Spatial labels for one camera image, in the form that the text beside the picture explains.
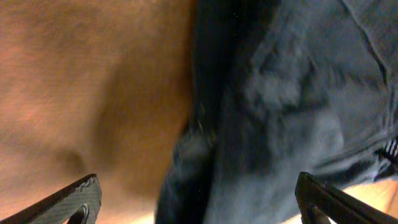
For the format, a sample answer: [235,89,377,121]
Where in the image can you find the navy blue shorts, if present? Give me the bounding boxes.
[155,0,397,223]

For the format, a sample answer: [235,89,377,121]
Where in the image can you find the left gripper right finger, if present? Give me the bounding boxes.
[295,172,397,224]

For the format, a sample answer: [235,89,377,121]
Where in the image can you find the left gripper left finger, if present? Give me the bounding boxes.
[1,174,102,224]

